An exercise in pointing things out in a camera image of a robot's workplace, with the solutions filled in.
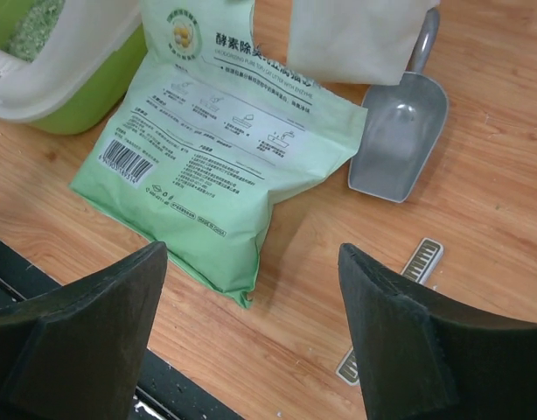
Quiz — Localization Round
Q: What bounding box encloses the piano pattern bag clip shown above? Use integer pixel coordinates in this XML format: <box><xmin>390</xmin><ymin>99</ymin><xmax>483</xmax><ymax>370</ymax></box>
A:
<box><xmin>335</xmin><ymin>237</ymin><xmax>444</xmax><ymax>387</ymax></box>

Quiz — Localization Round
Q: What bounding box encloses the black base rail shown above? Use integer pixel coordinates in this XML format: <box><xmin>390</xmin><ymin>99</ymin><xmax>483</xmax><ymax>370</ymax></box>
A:
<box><xmin>0</xmin><ymin>240</ymin><xmax>236</xmax><ymax>419</ymax></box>

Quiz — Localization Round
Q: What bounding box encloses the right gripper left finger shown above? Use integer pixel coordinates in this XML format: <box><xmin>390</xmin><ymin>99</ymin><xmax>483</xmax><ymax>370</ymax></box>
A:
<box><xmin>0</xmin><ymin>241</ymin><xmax>167</xmax><ymax>419</ymax></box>

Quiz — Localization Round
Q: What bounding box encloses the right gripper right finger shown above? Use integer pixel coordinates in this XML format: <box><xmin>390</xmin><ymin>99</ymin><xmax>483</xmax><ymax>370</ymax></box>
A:
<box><xmin>338</xmin><ymin>243</ymin><xmax>537</xmax><ymax>419</ymax></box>

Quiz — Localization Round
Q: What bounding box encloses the grey metal scoop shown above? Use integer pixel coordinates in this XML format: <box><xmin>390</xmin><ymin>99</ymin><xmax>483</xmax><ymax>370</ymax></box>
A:
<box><xmin>348</xmin><ymin>7</ymin><xmax>449</xmax><ymax>203</ymax></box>

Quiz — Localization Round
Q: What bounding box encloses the cream green litter box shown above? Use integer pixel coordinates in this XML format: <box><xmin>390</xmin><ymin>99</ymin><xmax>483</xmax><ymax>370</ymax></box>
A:
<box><xmin>0</xmin><ymin>1</ymin><xmax>146</xmax><ymax>135</ymax></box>

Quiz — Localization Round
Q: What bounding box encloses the green cat litter bag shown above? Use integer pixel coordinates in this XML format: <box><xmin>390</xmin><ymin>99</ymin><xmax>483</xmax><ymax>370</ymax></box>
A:
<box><xmin>70</xmin><ymin>1</ymin><xmax>366</xmax><ymax>308</ymax></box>

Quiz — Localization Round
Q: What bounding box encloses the cream cloth bag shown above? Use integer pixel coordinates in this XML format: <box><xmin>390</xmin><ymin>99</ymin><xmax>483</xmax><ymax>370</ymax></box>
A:
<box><xmin>286</xmin><ymin>0</ymin><xmax>440</xmax><ymax>86</ymax></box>

